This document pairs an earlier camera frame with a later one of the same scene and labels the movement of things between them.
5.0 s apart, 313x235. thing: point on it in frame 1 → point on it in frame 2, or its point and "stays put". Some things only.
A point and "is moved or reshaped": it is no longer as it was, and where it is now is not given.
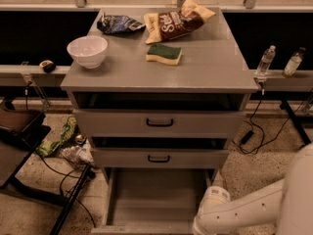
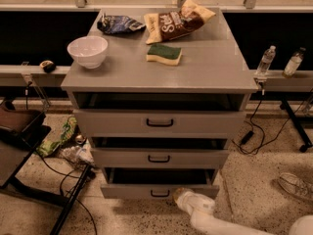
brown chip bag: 190,17 stays put
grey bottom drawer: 153,201 is moved or reshaped
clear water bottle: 265,62 stays put
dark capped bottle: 293,63 stays put
